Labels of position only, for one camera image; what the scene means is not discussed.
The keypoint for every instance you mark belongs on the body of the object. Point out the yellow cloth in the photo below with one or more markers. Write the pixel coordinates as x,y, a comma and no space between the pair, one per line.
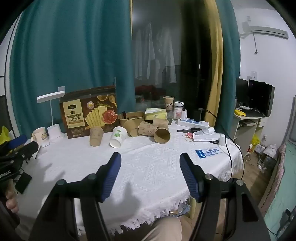
239,112

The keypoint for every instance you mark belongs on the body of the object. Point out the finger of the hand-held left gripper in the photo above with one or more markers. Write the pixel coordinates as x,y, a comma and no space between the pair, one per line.
25,148
18,140

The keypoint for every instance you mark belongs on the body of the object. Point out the flat black case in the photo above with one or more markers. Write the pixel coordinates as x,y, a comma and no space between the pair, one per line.
23,183

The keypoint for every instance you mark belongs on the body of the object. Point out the yellow plastic bag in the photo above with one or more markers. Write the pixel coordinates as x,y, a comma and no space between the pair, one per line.
4,136

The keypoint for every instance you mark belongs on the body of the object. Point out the wooden table leg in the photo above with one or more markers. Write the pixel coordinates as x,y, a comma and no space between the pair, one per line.
193,208

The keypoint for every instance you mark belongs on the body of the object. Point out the white power strip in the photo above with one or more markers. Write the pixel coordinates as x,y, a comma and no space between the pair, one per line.
192,122

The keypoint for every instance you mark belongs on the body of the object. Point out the small red packet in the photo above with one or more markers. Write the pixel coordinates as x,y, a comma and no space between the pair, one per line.
189,135

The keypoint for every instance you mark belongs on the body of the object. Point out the brown printed snack box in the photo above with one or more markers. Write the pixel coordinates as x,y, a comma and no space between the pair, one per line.
76,113

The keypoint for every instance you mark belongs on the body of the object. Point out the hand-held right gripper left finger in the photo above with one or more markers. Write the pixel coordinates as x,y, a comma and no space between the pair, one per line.
112,176

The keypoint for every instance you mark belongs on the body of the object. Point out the black wristband device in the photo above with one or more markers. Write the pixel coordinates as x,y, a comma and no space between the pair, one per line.
192,129

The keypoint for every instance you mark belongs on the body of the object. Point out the white paper cup green print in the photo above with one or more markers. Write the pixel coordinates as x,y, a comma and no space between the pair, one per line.
118,136

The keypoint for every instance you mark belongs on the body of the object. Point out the white wall socket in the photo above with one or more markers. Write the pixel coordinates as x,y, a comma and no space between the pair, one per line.
254,75

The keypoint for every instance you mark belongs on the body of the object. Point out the white air conditioner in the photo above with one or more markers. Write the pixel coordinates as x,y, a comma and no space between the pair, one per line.
266,31

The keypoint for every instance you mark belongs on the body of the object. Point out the yellow green tissue box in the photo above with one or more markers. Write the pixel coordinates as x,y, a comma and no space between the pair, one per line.
156,113

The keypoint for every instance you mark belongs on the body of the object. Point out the person's leg beige trousers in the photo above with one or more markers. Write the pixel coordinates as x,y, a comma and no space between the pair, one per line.
166,229

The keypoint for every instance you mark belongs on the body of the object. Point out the brown paper bowl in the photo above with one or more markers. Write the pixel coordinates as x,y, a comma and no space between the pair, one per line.
131,119

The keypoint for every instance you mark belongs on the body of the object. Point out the white lace tablecloth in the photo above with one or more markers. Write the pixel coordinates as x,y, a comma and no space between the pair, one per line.
143,166

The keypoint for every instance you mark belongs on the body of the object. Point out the white printed mug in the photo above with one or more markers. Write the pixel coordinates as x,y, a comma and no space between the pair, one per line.
41,136

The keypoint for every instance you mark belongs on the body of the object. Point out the brown paper cup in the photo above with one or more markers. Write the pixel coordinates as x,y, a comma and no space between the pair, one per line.
146,128
168,104
96,136
161,136
133,132

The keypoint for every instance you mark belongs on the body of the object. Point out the teal pink bedding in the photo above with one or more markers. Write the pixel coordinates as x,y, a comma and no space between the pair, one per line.
279,185

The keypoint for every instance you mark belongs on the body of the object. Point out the narrow teal curtain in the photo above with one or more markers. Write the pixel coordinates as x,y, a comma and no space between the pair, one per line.
231,58

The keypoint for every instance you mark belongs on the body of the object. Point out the white desk lamp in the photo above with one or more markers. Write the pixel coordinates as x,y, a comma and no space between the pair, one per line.
52,96

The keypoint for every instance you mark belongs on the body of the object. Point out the yellow curtain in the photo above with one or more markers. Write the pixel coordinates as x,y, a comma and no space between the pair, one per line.
214,69

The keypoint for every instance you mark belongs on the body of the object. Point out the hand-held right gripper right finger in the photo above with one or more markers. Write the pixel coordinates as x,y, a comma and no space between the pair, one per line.
190,176

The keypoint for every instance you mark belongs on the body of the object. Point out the small yellow bag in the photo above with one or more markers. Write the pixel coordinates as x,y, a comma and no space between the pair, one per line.
255,141

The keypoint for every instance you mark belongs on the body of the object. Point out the white computer desk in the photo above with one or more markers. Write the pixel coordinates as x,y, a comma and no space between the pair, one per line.
245,129

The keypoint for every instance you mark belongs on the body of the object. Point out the black keyboard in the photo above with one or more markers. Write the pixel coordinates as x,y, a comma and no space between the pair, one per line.
254,114

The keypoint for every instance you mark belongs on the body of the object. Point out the black computer monitor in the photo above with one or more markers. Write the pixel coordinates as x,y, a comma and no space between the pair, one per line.
241,91
259,97

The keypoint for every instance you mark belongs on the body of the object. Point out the wide teal curtain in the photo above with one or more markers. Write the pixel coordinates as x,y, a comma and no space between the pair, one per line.
69,46

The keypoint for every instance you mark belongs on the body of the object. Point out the person's left hand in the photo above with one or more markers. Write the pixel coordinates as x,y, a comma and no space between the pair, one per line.
12,200

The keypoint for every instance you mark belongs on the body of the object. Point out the dark pen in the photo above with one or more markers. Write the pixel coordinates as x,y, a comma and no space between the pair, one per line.
38,151

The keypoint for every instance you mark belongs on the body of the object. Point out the hanging white garments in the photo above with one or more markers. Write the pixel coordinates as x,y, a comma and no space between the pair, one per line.
159,53

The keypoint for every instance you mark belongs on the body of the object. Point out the small white box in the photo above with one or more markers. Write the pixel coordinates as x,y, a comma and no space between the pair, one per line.
184,114

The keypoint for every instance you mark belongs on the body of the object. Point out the blue and white card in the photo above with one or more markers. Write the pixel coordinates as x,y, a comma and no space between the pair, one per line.
208,153

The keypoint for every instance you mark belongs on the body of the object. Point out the white jar red label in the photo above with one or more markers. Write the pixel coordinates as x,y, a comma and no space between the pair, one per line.
178,111

